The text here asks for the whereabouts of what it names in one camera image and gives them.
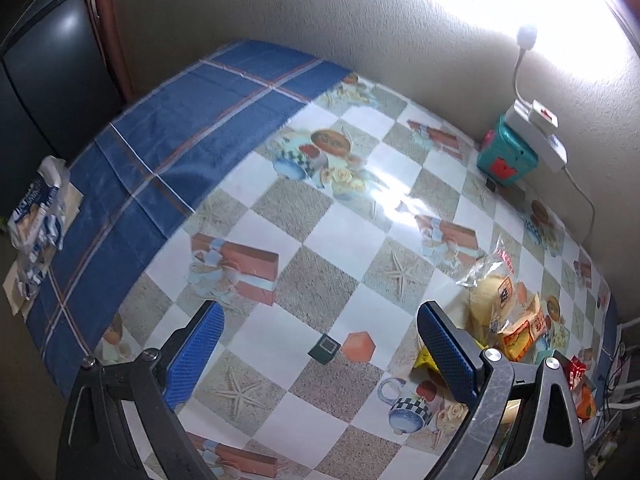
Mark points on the red snack packet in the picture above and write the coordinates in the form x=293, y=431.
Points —
x=576, y=371

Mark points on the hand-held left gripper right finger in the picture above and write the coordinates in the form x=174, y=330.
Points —
x=447, y=355

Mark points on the crumpled blue white wrapper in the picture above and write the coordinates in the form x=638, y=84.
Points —
x=40, y=210

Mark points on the tan egg roll packet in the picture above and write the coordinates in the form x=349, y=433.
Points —
x=525, y=330

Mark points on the white plug red button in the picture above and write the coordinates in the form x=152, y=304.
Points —
x=544, y=112

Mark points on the teal cube box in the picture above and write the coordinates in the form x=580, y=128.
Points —
x=505, y=155

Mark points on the dark cabinet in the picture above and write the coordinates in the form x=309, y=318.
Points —
x=50, y=60

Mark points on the white power strip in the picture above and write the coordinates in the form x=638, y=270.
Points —
x=542, y=145

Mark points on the white metal rack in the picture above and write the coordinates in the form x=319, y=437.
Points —
x=620, y=385

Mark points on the yellow plastic bag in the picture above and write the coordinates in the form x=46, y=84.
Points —
x=425, y=360

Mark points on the checked printed tablecloth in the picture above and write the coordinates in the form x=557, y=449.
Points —
x=325, y=270

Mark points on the clear bread packet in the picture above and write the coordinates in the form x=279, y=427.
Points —
x=490, y=295

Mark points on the white gooseneck lamp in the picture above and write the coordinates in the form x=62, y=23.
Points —
x=526, y=35

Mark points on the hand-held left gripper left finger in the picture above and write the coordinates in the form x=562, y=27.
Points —
x=195, y=350

